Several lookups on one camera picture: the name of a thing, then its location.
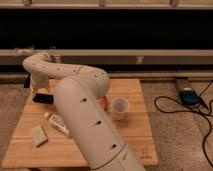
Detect clear plastic cup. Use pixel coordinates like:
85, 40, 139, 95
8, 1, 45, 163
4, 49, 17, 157
111, 97, 129, 120

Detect grey metal rail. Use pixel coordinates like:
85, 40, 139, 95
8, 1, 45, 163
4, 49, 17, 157
0, 49, 213, 65

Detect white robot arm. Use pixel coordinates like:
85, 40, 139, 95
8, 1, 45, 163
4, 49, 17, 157
23, 53, 146, 171

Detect white plastic bottle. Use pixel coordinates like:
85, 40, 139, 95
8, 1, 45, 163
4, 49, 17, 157
44, 112, 70, 136

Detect black cable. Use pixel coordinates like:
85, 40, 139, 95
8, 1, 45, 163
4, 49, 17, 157
153, 79, 213, 169

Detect beige sponge block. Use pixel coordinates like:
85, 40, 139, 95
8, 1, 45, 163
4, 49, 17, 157
30, 125, 48, 147

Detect orange bowl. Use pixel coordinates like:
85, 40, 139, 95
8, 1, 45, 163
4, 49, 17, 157
99, 96, 108, 110

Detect black rectangular eraser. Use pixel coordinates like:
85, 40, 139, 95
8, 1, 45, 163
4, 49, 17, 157
33, 93, 54, 104

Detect black power adapter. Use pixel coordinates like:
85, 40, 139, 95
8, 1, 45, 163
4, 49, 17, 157
179, 89, 200, 106

